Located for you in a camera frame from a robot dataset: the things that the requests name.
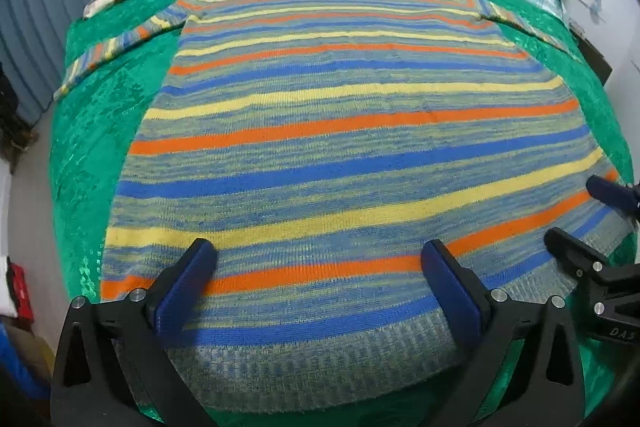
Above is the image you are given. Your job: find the striped knit sweater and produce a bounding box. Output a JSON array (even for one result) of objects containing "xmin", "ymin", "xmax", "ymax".
[{"xmin": 53, "ymin": 0, "xmax": 633, "ymax": 414}]

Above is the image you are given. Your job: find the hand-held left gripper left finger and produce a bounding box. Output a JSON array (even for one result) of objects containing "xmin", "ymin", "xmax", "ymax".
[{"xmin": 50, "ymin": 238, "xmax": 219, "ymax": 427}]

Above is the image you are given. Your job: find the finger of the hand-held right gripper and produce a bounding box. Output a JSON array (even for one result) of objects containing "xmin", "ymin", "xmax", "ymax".
[
  {"xmin": 544, "ymin": 227, "xmax": 621, "ymax": 295},
  {"xmin": 586, "ymin": 175, "xmax": 640, "ymax": 224}
]

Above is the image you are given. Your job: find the bird wall sticker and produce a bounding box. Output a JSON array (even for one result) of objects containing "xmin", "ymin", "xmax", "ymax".
[{"xmin": 576, "ymin": 0, "xmax": 607, "ymax": 25}]

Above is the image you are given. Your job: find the red box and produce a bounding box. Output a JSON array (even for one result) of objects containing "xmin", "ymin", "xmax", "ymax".
[{"xmin": 6, "ymin": 259, "xmax": 36, "ymax": 333}]

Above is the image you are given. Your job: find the green velvet blanket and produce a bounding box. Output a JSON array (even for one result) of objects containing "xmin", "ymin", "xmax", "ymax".
[{"xmin": 49, "ymin": 0, "xmax": 637, "ymax": 427}]

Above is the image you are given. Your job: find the black flat object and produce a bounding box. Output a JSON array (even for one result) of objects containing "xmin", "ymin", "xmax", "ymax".
[{"xmin": 569, "ymin": 21, "xmax": 614, "ymax": 86}]

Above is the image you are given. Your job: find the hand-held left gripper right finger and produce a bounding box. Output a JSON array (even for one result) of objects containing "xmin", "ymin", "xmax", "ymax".
[{"xmin": 421, "ymin": 239, "xmax": 587, "ymax": 427}]

